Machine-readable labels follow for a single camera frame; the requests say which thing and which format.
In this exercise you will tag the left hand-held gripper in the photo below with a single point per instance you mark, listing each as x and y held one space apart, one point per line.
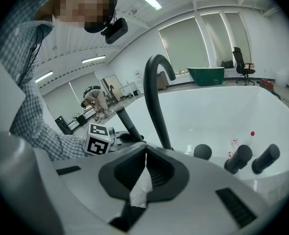
97 143

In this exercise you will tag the standing mirror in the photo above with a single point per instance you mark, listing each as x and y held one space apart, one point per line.
113 87

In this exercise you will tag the person's checked shirt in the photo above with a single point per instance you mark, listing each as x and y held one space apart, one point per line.
14 40

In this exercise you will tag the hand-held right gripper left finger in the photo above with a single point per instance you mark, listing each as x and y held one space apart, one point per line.
85 180

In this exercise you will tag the red equipment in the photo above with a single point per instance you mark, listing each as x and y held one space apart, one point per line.
267 83

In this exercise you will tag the person's head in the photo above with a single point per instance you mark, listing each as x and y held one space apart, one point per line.
83 4

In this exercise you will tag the white bathtub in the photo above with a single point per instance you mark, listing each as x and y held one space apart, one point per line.
207 111

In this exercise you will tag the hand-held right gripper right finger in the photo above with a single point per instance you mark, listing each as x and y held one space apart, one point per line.
203 192

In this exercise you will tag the black round faucet knob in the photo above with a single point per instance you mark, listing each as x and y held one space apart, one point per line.
203 152

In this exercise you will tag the wooden cabinet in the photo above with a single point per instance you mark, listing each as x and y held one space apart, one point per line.
162 81

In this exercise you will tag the black bag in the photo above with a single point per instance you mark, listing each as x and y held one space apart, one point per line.
227 64

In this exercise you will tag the grey window blind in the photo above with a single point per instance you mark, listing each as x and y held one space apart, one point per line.
238 33
183 43
216 39

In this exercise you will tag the white cabinet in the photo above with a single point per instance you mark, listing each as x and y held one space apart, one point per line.
129 89

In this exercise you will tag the green bathtub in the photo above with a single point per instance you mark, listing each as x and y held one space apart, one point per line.
205 76

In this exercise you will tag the black head-worn camera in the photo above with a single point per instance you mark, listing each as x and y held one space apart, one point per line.
116 30

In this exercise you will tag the black office chair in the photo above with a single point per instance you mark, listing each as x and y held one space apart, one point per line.
242 65

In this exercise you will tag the person's left forearm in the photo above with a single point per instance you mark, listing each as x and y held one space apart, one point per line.
49 136

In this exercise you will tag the black case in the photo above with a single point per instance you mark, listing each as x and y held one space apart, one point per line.
64 125

